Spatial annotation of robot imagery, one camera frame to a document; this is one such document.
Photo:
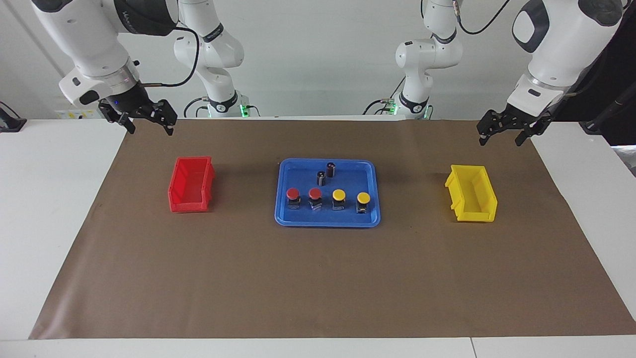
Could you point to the green lit base connector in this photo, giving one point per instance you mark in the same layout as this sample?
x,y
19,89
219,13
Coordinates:
x,y
392,107
243,110

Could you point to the yellow plastic bin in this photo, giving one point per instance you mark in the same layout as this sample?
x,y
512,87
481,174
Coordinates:
x,y
474,215

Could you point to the black cylindrical capacitor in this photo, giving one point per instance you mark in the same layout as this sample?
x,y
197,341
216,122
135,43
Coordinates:
x,y
321,178
331,169

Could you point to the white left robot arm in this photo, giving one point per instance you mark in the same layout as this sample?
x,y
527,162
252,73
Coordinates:
x,y
561,40

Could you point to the red plastic bin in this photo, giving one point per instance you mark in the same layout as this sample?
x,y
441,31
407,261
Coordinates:
x,y
191,204

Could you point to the red push button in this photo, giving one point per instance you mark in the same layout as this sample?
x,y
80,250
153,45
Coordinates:
x,y
293,193
315,193

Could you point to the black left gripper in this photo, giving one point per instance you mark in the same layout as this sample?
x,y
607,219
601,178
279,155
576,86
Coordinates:
x,y
524,118

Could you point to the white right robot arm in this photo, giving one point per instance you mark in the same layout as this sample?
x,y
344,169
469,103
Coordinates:
x,y
89,44

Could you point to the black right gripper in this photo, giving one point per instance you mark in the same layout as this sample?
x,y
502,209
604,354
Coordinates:
x,y
130,102

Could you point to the grey white box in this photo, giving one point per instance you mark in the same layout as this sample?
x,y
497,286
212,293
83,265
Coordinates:
x,y
627,159

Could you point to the white wall power strip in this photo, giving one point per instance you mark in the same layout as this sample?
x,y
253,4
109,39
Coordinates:
x,y
74,114

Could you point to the brown paper mat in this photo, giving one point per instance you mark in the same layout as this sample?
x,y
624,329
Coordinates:
x,y
318,278

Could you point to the black clamp object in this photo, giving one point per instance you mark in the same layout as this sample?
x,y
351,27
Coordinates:
x,y
10,123

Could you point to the yellow push button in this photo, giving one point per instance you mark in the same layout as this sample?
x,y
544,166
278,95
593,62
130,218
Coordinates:
x,y
363,198
339,194

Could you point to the blue plastic tray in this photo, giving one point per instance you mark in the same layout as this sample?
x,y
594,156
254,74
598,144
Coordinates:
x,y
303,216

